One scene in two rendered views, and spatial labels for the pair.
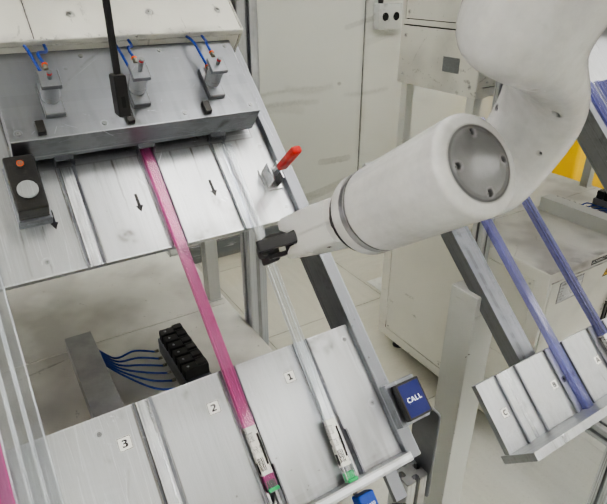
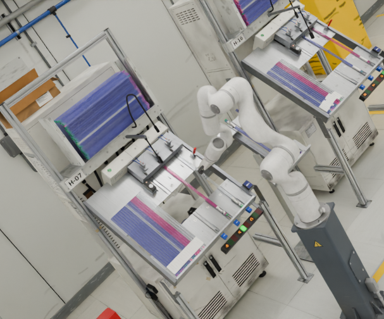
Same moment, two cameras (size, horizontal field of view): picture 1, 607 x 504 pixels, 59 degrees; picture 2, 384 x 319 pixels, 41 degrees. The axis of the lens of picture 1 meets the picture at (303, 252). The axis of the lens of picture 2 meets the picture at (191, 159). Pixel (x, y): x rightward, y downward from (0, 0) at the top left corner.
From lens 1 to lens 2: 228 cm
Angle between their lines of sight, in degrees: 7
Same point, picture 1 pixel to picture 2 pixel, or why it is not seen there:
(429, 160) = (211, 147)
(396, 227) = (214, 156)
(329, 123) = not seen: hidden behind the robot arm
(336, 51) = (187, 74)
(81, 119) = (150, 168)
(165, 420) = (200, 213)
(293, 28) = (164, 78)
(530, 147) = (226, 135)
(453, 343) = not seen: hidden behind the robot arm
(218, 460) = (214, 215)
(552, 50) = (214, 131)
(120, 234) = (170, 185)
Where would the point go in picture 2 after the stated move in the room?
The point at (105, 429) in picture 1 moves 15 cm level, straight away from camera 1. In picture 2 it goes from (190, 219) to (178, 214)
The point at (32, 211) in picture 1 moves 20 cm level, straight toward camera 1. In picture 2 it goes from (154, 189) to (171, 193)
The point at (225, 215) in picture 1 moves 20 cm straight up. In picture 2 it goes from (188, 170) to (171, 143)
